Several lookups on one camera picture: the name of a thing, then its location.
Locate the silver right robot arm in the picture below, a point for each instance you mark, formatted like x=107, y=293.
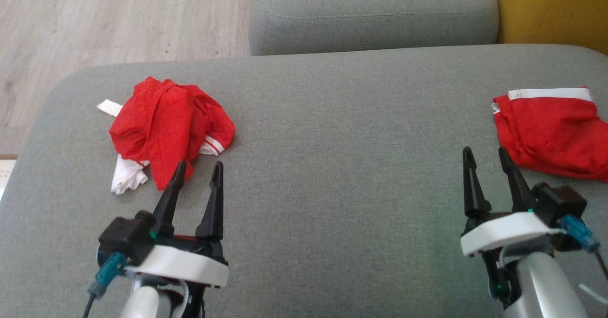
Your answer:
x=541, y=285

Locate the red Bulls 23 shorts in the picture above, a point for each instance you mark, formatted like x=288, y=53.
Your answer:
x=555, y=133

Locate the small grey sofa cushion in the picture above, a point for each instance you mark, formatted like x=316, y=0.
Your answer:
x=370, y=14

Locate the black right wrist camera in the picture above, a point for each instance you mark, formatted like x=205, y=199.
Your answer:
x=558, y=206

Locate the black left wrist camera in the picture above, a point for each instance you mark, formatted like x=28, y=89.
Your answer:
x=124, y=237

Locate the white laundry basket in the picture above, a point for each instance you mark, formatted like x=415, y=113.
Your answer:
x=5, y=175

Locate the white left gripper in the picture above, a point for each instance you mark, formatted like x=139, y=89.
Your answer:
x=183, y=266

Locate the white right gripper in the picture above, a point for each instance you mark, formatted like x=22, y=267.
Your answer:
x=508, y=232

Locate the red and white jersey shirt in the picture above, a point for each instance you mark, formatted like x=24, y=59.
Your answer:
x=166, y=123

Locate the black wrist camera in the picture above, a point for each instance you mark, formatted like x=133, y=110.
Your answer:
x=558, y=206
x=124, y=237

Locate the large grey sofa seat cushion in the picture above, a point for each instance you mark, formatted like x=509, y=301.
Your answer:
x=332, y=133

